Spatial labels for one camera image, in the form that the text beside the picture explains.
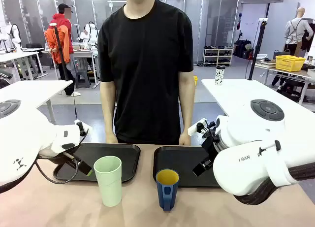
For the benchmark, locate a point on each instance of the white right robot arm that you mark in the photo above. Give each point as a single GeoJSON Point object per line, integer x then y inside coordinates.
{"type": "Point", "coordinates": [246, 163]}

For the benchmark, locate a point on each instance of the grey step stool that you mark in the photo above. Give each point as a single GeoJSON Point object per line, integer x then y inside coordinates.
{"type": "Point", "coordinates": [82, 78]}

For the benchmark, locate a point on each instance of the wooden-top work table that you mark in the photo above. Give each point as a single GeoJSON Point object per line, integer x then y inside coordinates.
{"type": "Point", "coordinates": [295, 73]}

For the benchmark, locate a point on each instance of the person's left hand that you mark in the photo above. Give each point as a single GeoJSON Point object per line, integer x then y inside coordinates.
{"type": "Point", "coordinates": [185, 139]}

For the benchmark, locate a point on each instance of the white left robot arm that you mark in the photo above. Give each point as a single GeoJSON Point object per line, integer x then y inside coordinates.
{"type": "Point", "coordinates": [24, 138]}

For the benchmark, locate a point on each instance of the orange jacket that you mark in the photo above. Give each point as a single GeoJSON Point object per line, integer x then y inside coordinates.
{"type": "Point", "coordinates": [53, 42]}

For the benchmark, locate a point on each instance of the person's left forearm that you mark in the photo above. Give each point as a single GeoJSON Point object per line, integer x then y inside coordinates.
{"type": "Point", "coordinates": [186, 118]}

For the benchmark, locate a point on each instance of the black plastic tray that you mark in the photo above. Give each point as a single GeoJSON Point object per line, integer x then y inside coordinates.
{"type": "Point", "coordinates": [110, 150]}
{"type": "Point", "coordinates": [182, 160]}

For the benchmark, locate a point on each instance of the person's right forearm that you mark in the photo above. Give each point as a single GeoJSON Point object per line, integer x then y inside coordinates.
{"type": "Point", "coordinates": [108, 118]}

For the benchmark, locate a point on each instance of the person in red jacket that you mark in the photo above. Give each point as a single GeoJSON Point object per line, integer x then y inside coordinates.
{"type": "Point", "coordinates": [66, 19]}

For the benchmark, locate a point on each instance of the mannequin with grey apron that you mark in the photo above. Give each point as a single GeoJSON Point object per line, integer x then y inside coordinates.
{"type": "Point", "coordinates": [296, 30]}

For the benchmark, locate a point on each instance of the yellow plastic basket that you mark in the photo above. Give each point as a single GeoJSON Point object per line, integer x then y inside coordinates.
{"type": "Point", "coordinates": [290, 63]}

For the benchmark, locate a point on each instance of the white black-spotted tumbler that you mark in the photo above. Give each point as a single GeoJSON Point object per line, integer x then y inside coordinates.
{"type": "Point", "coordinates": [219, 76]}

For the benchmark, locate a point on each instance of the blue mug yellow inside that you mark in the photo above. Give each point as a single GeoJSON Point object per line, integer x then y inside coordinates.
{"type": "Point", "coordinates": [165, 197]}

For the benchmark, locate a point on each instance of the person's right hand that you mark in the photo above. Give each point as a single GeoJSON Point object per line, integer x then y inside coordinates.
{"type": "Point", "coordinates": [112, 139]}

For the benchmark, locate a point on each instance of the person in black t-shirt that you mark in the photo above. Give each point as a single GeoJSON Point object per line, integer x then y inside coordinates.
{"type": "Point", "coordinates": [147, 64]}

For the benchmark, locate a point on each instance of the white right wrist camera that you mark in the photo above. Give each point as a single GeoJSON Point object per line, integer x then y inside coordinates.
{"type": "Point", "coordinates": [194, 129]}

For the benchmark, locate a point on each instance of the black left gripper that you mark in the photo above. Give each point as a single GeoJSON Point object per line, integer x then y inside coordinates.
{"type": "Point", "coordinates": [71, 159]}

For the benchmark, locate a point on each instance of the white shoe rack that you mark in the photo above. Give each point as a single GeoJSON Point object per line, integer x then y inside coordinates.
{"type": "Point", "coordinates": [217, 55]}

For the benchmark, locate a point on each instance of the black bags pile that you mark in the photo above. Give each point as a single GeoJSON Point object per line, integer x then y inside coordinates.
{"type": "Point", "coordinates": [242, 49]}

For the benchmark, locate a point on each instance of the pale green plastic cup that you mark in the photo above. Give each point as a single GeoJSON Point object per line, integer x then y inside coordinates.
{"type": "Point", "coordinates": [109, 185]}

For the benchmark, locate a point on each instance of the black tripod pole white camera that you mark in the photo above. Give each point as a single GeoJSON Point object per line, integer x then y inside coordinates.
{"type": "Point", "coordinates": [61, 54]}
{"type": "Point", "coordinates": [257, 52]}

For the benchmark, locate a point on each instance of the white background desk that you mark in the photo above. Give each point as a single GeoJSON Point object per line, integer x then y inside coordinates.
{"type": "Point", "coordinates": [17, 55]}

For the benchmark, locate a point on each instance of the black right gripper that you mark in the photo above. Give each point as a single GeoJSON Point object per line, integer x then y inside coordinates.
{"type": "Point", "coordinates": [211, 148]}

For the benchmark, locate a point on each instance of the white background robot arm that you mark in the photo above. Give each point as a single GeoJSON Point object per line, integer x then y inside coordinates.
{"type": "Point", "coordinates": [14, 35]}

